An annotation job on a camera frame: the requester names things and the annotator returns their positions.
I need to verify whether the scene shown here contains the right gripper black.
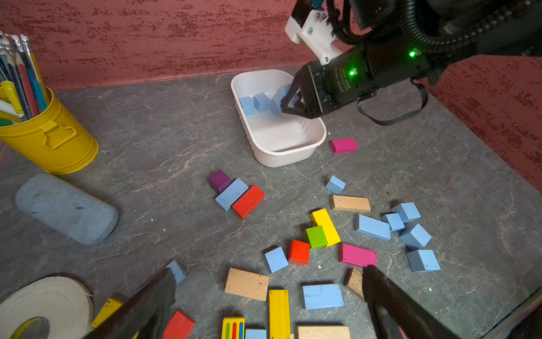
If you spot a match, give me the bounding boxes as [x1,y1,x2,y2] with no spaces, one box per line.
[279,42,431,119]

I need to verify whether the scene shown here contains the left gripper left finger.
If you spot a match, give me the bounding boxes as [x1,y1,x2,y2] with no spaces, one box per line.
[86,268,176,339]

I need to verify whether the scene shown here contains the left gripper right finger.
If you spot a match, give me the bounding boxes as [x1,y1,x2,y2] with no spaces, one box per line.
[362,266,457,338]

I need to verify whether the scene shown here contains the blue cube top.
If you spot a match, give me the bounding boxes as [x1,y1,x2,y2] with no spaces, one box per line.
[253,93,270,112]

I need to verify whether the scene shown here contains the yellow block under arm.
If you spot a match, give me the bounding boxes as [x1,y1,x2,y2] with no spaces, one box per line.
[92,298,124,329]

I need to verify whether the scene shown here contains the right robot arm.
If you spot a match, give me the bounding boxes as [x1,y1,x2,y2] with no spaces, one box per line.
[279,1,541,119]

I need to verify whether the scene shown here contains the white plastic tub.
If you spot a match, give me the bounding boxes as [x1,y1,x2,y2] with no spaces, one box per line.
[231,69,327,168]

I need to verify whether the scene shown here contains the red block left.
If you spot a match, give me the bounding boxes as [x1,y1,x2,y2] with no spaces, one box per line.
[162,311,195,339]

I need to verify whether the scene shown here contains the dark wood block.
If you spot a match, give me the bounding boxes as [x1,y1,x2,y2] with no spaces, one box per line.
[344,268,365,300]

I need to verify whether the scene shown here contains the magenta block top right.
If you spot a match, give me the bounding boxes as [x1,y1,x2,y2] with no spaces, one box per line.
[330,138,359,154]

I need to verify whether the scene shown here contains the magenta block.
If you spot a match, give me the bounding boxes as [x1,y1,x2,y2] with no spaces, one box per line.
[330,138,359,154]
[339,243,378,268]

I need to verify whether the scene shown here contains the long blue block left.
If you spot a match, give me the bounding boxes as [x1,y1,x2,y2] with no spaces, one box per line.
[165,260,186,285]

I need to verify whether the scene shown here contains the blue cube right lowest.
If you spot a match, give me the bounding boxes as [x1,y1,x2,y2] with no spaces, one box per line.
[406,249,440,273]

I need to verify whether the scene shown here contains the magenta block centre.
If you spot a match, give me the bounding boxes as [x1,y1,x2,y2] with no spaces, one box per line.
[339,243,378,268]

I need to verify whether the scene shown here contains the blue cube right cluster c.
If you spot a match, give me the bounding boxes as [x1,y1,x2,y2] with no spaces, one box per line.
[399,224,432,251]

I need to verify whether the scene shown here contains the tape roll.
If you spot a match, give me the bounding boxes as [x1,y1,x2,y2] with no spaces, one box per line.
[1,276,94,338]

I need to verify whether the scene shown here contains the blue notched block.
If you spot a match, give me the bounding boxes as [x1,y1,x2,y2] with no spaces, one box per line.
[303,284,344,310]

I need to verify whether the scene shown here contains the small blue cube centre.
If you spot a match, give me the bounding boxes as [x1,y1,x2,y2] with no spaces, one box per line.
[325,176,346,195]

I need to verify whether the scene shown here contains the blue cube right cluster a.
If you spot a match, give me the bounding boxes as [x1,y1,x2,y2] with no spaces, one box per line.
[381,213,406,232]

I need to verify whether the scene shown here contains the tan long block bottom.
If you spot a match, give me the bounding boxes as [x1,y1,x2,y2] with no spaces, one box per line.
[296,326,351,339]

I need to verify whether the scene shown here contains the striped yellow block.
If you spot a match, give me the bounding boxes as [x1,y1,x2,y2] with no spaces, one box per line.
[221,317,246,339]

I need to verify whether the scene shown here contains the blue cube right cluster b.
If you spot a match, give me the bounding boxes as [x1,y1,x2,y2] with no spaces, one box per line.
[391,202,421,223]

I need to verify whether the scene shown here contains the green cube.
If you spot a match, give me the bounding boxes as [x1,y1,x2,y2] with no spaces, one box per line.
[303,226,327,249]

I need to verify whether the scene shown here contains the tan block right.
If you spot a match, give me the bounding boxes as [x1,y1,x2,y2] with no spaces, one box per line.
[331,195,371,213]

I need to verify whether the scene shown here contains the tan block left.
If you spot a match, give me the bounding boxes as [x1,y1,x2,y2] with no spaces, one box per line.
[224,268,270,302]

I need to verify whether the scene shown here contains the grey glasses case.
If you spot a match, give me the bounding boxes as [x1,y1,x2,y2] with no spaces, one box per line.
[15,173,119,245]

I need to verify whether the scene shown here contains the yellow upright block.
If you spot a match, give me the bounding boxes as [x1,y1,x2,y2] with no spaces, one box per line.
[311,208,341,247]

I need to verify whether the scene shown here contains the small blue block bottom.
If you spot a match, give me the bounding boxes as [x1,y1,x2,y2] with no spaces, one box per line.
[244,329,268,339]

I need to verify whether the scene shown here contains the red long block upper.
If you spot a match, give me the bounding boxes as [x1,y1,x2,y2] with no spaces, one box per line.
[232,185,265,220]

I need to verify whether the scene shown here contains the yellow long block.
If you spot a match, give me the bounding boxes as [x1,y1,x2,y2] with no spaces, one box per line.
[268,290,292,339]

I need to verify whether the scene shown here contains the purple cube block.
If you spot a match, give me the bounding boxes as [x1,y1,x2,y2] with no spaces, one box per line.
[209,169,232,194]

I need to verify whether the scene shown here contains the long blue block upper-left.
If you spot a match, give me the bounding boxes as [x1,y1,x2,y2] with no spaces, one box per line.
[215,178,248,212]

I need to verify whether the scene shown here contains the blue cube by red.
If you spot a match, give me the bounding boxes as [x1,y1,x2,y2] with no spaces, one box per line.
[265,247,289,273]

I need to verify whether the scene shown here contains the yellow pencil bucket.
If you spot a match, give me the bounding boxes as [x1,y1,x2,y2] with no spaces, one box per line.
[1,89,99,175]

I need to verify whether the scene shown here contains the pencils in bucket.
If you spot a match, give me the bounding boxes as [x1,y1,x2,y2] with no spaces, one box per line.
[1,33,52,121]

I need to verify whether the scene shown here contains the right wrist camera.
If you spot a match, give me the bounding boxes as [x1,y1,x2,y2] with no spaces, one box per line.
[285,0,342,66]

